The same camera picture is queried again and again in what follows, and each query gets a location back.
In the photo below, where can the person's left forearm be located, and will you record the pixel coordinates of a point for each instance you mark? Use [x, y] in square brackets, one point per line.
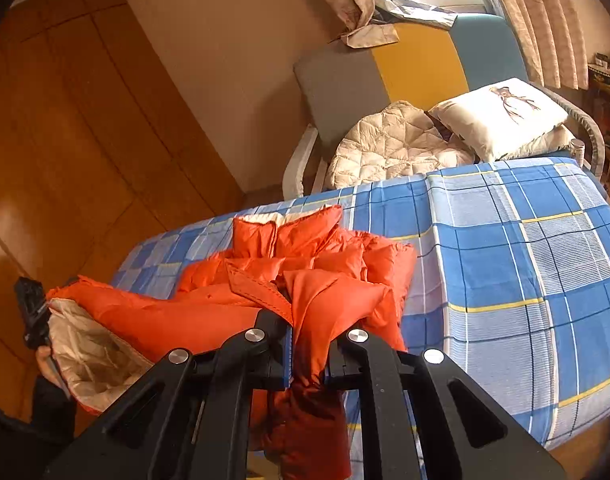
[52, 410]

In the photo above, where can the blue plaid bed sheet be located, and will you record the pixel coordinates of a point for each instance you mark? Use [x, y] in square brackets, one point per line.
[485, 270]

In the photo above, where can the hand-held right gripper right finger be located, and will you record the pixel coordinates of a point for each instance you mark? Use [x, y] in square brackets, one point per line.
[340, 365]

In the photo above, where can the person's left hand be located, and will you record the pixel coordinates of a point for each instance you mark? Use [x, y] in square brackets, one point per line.
[47, 365]

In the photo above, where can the grey yellow blue headboard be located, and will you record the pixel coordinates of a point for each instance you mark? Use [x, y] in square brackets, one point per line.
[415, 70]

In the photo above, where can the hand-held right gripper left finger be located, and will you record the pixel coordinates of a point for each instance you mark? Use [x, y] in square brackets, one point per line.
[275, 355]

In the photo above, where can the wooden wardrobe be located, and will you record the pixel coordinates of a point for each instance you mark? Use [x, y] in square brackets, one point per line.
[85, 135]

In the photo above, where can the orange quilted puffer jacket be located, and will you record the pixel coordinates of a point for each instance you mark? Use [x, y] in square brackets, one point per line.
[335, 300]

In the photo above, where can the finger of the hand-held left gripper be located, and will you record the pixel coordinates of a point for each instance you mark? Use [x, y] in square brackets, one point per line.
[27, 295]

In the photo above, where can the silver metal cup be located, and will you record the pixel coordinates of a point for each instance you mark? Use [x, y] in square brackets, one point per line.
[578, 152]

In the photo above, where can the white printed pillow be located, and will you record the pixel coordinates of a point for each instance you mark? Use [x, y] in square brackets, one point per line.
[500, 115]

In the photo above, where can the grey padded rail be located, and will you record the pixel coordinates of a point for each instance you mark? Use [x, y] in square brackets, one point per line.
[592, 135]

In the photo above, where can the white bed frame rail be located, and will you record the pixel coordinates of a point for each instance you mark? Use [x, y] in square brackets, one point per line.
[297, 160]

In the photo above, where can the white quilted jacket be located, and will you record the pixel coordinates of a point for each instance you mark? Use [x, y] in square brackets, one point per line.
[385, 150]

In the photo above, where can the silver radio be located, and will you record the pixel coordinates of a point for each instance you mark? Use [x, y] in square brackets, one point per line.
[605, 74]

